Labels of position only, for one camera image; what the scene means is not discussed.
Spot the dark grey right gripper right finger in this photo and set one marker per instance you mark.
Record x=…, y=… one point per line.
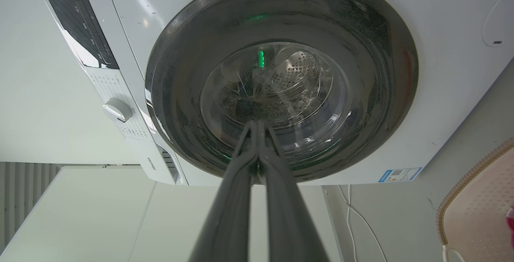
x=287, y=222

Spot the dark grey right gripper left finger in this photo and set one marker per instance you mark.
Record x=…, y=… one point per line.
x=227, y=222

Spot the beige plastic laundry basket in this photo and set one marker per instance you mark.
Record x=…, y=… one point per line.
x=478, y=209

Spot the blue energy label sticker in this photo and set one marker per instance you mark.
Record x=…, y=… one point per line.
x=399, y=174

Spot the white cabinet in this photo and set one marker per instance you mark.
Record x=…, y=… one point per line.
x=100, y=217

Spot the white washing machine dial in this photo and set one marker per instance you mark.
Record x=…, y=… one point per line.
x=117, y=109

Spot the dark round washing machine door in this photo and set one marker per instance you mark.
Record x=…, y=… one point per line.
x=321, y=33

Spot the white ribbed radiator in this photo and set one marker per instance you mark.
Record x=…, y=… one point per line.
x=24, y=189

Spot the pink cloth item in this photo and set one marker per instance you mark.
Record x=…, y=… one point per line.
x=510, y=222

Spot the white front-load washing machine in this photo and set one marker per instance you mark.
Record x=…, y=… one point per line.
x=441, y=53

